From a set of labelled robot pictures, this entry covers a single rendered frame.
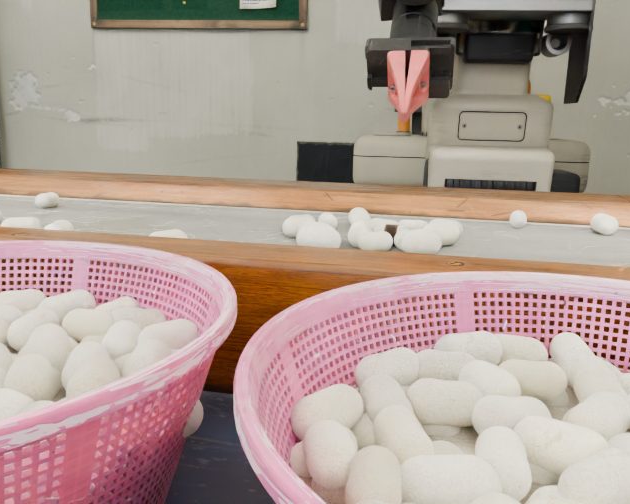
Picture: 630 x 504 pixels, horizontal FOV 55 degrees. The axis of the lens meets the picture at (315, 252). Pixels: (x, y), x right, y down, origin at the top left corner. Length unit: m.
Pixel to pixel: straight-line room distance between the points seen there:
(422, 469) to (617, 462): 0.06
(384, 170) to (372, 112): 1.16
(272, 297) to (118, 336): 0.10
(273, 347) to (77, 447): 0.08
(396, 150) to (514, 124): 0.34
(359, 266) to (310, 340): 0.10
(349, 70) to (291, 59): 0.25
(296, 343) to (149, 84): 2.55
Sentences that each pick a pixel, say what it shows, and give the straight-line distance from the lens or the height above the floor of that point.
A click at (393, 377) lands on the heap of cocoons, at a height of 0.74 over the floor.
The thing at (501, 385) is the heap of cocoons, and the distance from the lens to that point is 0.27.
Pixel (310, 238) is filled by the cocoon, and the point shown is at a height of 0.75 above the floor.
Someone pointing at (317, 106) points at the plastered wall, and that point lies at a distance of 2.59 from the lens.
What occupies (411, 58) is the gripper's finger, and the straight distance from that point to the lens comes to 0.71.
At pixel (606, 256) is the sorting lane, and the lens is 0.57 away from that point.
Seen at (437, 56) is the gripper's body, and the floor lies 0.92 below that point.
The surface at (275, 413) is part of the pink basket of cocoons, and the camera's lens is 0.23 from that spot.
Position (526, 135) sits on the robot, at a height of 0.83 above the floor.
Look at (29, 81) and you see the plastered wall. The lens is 3.03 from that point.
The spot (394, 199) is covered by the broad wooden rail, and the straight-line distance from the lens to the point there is 0.72.
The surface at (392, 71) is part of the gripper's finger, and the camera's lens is 0.70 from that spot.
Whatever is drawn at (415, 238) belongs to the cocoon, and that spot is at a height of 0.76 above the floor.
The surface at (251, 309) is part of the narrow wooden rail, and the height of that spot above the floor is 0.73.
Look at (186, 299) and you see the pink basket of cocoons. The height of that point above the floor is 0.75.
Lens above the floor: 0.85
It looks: 13 degrees down
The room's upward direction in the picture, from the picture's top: 1 degrees clockwise
